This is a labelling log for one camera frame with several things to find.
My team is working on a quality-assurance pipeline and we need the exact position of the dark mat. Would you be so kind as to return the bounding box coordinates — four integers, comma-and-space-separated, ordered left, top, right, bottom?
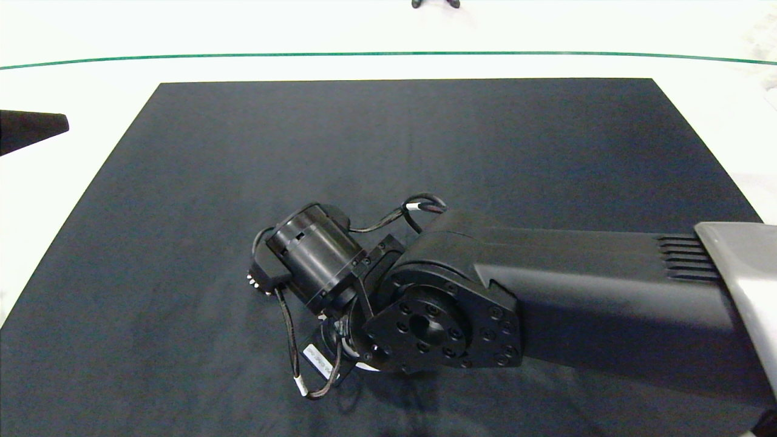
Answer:
0, 77, 777, 437

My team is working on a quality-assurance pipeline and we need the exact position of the black cable with white tag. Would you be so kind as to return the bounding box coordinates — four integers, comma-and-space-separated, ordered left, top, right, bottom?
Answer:
273, 286, 344, 401
349, 193, 449, 235

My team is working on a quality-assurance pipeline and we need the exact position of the green tape line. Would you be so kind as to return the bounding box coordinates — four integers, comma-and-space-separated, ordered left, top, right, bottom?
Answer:
0, 51, 777, 72

